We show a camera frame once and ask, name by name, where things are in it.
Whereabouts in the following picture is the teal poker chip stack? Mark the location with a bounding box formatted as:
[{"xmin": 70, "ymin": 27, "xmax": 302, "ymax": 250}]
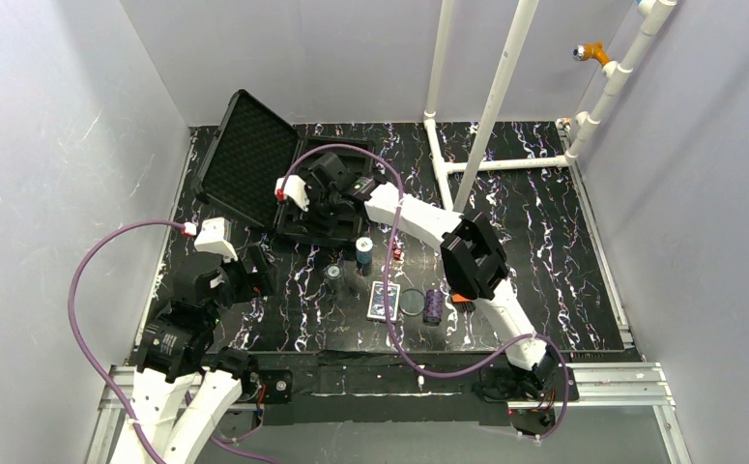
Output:
[{"xmin": 355, "ymin": 237, "xmax": 374, "ymax": 265}]

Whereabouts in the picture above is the dark blue poker chip stack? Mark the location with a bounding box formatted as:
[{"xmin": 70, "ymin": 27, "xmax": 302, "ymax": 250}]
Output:
[{"xmin": 324, "ymin": 264, "xmax": 344, "ymax": 293}]

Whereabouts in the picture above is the black poker set case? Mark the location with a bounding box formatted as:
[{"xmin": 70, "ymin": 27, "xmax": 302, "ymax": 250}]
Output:
[{"xmin": 192, "ymin": 89, "xmax": 375, "ymax": 247}]

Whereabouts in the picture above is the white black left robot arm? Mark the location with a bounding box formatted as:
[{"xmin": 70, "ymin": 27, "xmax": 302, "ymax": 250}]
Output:
[{"xmin": 111, "ymin": 245, "xmax": 274, "ymax": 463}]

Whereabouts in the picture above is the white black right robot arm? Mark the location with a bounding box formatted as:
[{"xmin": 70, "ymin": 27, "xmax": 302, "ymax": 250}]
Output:
[{"xmin": 275, "ymin": 145, "xmax": 566, "ymax": 390}]

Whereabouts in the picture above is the black orange hex key set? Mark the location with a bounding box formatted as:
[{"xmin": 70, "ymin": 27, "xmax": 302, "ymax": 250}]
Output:
[{"xmin": 450, "ymin": 294, "xmax": 475, "ymax": 313}]

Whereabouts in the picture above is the blue playing card deck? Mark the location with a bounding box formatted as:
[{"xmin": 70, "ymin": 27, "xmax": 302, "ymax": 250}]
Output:
[{"xmin": 366, "ymin": 281, "xmax": 400, "ymax": 322}]

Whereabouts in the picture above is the purple poker chip stack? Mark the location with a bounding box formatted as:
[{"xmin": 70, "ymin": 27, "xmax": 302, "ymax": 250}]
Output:
[{"xmin": 422, "ymin": 289, "xmax": 446, "ymax": 327}]

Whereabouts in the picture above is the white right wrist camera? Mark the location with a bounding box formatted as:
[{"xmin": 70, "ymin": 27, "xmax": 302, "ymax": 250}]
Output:
[{"xmin": 274, "ymin": 175, "xmax": 310, "ymax": 212}]

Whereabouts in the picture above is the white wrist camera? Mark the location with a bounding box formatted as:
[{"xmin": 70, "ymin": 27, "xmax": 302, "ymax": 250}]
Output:
[
  {"xmin": 182, "ymin": 217, "xmax": 238, "ymax": 262},
  {"xmin": 274, "ymin": 175, "xmax": 310, "ymax": 212}
]

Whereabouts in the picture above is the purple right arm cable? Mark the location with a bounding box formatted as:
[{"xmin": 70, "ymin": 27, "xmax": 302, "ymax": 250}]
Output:
[{"xmin": 277, "ymin": 143, "xmax": 571, "ymax": 443}]

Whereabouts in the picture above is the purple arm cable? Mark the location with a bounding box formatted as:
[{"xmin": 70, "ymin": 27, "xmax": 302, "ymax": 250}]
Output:
[
  {"xmin": 68, "ymin": 220, "xmax": 279, "ymax": 464},
  {"xmin": 277, "ymin": 143, "xmax": 571, "ymax": 443}
]

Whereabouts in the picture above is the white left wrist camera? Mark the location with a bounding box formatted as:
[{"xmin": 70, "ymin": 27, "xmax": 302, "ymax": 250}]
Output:
[{"xmin": 182, "ymin": 217, "xmax": 238, "ymax": 262}]

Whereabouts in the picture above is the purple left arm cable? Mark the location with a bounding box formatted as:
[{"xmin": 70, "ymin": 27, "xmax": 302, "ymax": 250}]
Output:
[{"xmin": 68, "ymin": 220, "xmax": 279, "ymax": 464}]

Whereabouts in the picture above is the orange mounted camera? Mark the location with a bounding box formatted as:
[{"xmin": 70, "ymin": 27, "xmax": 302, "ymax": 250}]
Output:
[{"xmin": 572, "ymin": 42, "xmax": 611, "ymax": 67}]

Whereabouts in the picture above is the white PVC pipe frame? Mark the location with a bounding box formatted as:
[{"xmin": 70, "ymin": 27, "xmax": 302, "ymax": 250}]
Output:
[{"xmin": 422, "ymin": 1, "xmax": 677, "ymax": 210}]

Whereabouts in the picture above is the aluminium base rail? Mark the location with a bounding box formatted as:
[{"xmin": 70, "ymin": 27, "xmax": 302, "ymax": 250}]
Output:
[{"xmin": 85, "ymin": 362, "xmax": 693, "ymax": 464}]

